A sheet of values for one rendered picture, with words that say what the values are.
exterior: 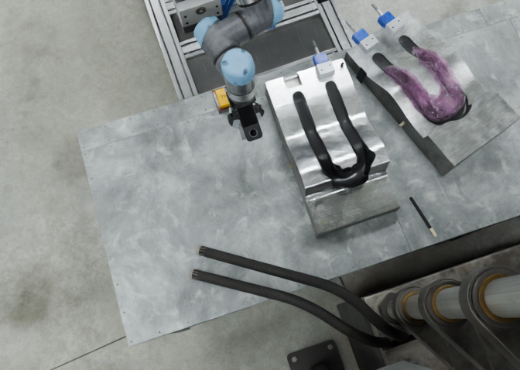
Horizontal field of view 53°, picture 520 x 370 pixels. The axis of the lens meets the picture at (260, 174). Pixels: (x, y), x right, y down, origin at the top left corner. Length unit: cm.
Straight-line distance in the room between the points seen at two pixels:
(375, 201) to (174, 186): 62
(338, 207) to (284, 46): 113
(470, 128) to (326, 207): 49
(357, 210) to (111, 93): 157
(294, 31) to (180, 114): 98
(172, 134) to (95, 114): 105
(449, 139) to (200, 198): 77
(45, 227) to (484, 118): 193
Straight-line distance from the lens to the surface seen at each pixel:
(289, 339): 238
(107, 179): 172
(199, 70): 246
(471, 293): 89
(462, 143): 165
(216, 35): 128
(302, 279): 148
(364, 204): 158
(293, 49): 249
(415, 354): 165
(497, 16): 202
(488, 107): 172
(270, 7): 132
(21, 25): 310
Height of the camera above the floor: 238
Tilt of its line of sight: 74 degrees down
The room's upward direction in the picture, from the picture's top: 5 degrees counter-clockwise
